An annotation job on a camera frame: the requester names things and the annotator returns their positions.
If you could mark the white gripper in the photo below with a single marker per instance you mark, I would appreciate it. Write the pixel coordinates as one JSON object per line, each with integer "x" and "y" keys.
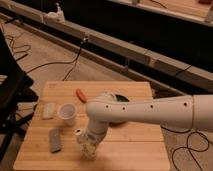
{"x": 96, "y": 132}

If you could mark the white plastic bottle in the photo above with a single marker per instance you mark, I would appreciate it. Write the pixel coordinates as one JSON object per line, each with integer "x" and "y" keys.
{"x": 88, "y": 148}

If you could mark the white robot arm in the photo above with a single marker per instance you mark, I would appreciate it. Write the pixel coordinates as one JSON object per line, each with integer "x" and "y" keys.
{"x": 191, "y": 111}

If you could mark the grey rectangular block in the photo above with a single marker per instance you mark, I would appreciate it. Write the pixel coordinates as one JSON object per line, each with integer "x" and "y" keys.
{"x": 54, "y": 140}

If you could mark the clear plastic cup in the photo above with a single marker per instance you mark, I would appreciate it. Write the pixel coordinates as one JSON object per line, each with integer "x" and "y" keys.
{"x": 67, "y": 112}

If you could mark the orange carrot toy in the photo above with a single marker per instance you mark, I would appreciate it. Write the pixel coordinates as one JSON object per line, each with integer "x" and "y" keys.
{"x": 81, "y": 96}

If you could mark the green bowl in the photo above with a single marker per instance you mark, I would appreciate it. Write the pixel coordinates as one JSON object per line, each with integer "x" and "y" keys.
{"x": 120, "y": 98}

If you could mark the black chair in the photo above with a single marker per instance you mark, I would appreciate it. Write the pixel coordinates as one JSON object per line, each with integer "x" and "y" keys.
{"x": 14, "y": 89}

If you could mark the white object on ledge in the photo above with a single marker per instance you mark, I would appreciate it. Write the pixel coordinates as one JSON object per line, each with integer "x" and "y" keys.
{"x": 58, "y": 15}

